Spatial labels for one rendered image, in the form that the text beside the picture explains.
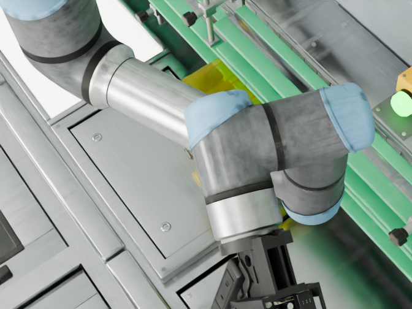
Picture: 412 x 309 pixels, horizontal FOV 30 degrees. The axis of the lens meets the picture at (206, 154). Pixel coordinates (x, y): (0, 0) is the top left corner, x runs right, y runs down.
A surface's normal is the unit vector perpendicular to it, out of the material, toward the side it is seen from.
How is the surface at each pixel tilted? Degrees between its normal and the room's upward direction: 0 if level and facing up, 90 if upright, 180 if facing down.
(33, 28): 46
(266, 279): 25
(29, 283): 90
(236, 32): 90
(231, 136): 85
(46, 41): 56
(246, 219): 80
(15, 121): 90
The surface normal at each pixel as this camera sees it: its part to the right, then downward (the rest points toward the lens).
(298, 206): -0.49, 0.77
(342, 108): 0.02, -0.27
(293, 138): 0.08, 0.17
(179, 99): -0.14, -0.45
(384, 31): -0.81, 0.54
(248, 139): 0.04, -0.04
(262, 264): -0.87, 0.18
